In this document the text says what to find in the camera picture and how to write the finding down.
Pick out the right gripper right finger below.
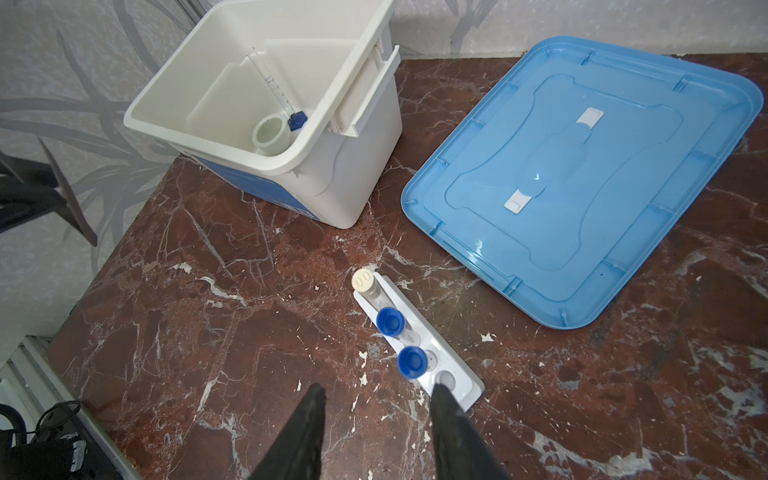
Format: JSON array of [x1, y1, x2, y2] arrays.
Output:
[[430, 384, 510, 479]]

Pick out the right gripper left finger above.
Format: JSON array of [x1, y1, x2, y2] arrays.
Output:
[[249, 383, 326, 479]]

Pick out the blue-capped test tube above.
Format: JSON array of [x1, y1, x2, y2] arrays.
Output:
[[376, 307, 419, 346], [398, 345, 437, 380]]

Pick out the cork-stoppered glass test tube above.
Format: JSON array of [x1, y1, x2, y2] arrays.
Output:
[[351, 268, 382, 304]]

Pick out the large white ceramic dish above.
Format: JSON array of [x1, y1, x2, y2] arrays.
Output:
[[251, 113, 293, 156]]

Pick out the blue base small flask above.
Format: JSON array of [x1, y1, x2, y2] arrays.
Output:
[[247, 50, 308, 132]]

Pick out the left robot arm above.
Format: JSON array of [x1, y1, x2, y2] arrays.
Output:
[[1, 137, 98, 247]]

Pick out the white test tube rack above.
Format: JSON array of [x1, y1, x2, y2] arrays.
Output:
[[353, 269, 485, 412]]

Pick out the blue plastic bin lid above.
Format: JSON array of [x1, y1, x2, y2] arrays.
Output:
[[401, 36, 764, 330]]

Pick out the white plastic storage bin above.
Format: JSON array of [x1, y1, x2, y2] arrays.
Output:
[[124, 1, 402, 229]]

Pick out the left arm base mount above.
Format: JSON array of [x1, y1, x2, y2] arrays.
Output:
[[1, 400, 87, 479]]

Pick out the aluminium front rail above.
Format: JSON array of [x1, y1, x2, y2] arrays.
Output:
[[1, 336, 141, 479]]

